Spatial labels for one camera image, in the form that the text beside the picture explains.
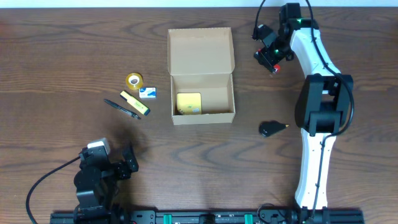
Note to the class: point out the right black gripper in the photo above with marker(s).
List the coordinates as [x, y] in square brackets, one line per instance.
[266, 58]

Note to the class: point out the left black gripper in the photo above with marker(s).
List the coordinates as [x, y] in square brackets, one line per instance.
[123, 168]

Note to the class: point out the red black stapler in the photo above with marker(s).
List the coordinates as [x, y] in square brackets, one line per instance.
[268, 59]

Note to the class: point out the clear tape roll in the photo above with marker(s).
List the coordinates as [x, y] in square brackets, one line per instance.
[134, 81]

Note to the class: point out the yellow sticky note pad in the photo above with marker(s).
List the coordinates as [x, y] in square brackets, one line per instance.
[189, 103]

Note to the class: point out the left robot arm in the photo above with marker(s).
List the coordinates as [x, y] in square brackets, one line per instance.
[97, 183]

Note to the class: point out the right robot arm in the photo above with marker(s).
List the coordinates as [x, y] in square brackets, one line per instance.
[323, 111]

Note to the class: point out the yellow highlighter marker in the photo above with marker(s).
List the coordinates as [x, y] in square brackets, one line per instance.
[135, 103]

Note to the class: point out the black ballpoint pen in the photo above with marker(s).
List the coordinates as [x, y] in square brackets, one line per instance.
[120, 108]

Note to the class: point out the open cardboard box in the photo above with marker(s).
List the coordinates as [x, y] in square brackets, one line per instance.
[201, 60]

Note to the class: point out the black correction tape dispenser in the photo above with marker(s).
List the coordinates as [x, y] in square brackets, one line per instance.
[268, 128]

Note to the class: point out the black aluminium mounting rail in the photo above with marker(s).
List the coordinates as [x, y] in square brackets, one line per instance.
[205, 217]

